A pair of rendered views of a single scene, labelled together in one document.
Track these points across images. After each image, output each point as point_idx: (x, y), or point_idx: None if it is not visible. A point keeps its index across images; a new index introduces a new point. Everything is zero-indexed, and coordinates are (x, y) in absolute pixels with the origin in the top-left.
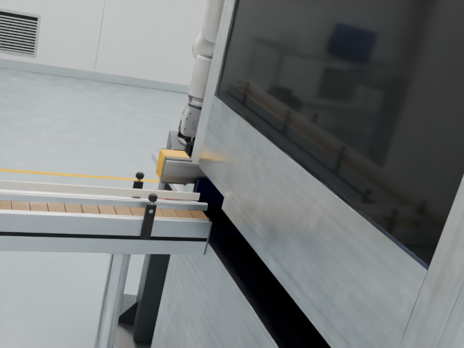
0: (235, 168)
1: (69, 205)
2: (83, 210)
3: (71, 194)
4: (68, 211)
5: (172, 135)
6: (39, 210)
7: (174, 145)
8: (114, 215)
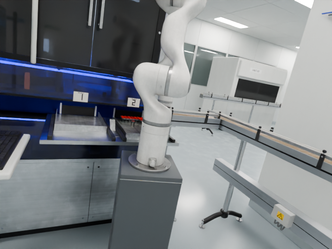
0: None
1: (185, 115)
2: (181, 114)
3: (187, 116)
4: (184, 114)
5: (176, 170)
6: (189, 114)
7: (170, 158)
8: (173, 112)
